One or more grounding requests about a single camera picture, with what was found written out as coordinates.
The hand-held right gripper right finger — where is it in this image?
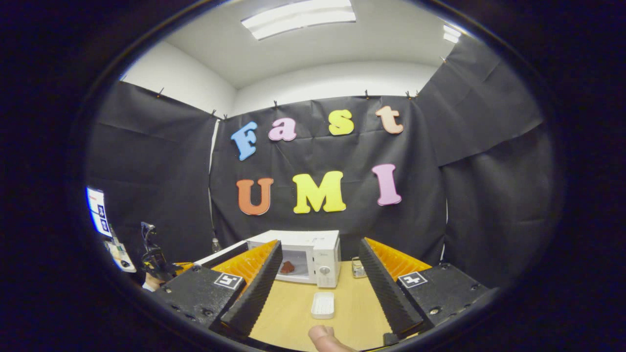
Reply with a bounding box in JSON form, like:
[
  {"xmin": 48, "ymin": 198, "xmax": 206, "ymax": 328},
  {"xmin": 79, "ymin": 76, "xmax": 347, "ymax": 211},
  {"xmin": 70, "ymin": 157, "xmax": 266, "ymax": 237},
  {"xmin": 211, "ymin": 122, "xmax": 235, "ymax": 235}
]
[{"xmin": 358, "ymin": 238, "xmax": 492, "ymax": 345}]

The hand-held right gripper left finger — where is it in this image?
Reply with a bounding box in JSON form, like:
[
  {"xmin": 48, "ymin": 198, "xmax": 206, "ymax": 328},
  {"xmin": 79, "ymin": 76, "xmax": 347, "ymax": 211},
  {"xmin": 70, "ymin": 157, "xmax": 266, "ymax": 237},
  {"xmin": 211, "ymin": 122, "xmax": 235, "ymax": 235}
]
[{"xmin": 152, "ymin": 240, "xmax": 283, "ymax": 338}]

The white microwave oven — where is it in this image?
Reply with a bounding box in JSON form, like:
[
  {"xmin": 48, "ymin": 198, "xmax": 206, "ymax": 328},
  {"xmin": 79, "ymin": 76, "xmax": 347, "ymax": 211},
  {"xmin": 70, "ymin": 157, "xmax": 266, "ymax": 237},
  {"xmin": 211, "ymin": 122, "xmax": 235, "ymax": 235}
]
[{"xmin": 195, "ymin": 230, "xmax": 342, "ymax": 288}]

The white device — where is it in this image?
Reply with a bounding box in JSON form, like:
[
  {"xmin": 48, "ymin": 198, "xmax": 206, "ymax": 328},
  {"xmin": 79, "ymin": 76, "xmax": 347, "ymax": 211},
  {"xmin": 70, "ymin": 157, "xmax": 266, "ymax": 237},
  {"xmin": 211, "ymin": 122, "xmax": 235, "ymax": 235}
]
[{"xmin": 104, "ymin": 227, "xmax": 137, "ymax": 273}]

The small white ridged tray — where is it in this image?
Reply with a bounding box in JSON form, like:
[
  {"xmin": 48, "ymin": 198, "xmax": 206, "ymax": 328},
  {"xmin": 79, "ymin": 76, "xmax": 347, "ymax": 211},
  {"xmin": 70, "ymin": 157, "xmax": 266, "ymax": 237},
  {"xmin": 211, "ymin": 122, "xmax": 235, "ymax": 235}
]
[{"xmin": 311, "ymin": 292, "xmax": 335, "ymax": 320}]

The long ceiling light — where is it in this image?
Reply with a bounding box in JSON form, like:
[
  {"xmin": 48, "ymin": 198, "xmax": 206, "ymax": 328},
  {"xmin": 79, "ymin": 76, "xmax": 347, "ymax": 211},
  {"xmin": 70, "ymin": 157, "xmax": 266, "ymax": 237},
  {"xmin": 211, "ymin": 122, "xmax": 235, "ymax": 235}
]
[{"xmin": 241, "ymin": 0, "xmax": 357, "ymax": 41}]

